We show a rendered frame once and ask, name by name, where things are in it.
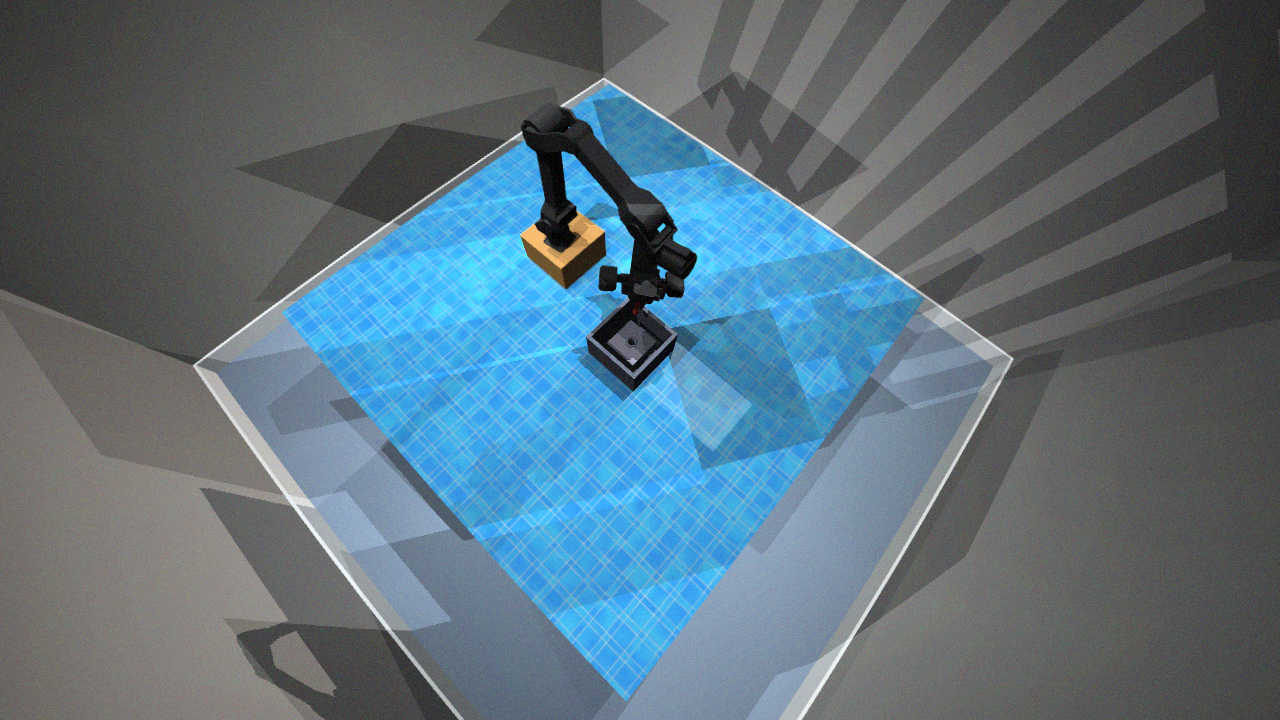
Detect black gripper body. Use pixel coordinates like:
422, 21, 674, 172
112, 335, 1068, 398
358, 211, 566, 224
598, 254, 685, 299

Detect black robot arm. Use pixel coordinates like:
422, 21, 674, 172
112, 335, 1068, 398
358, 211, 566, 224
521, 102, 698, 304

